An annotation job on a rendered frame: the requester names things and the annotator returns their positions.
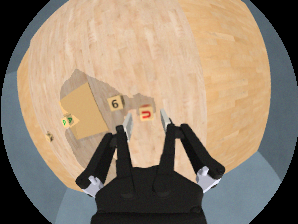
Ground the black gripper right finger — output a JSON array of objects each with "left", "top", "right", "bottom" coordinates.
[{"left": 154, "top": 108, "right": 225, "bottom": 197}]

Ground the tan flat mat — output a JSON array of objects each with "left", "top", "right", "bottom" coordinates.
[{"left": 59, "top": 82, "right": 109, "bottom": 140}]

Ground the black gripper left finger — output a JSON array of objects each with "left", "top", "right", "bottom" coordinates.
[{"left": 75, "top": 113, "right": 136, "bottom": 198}]

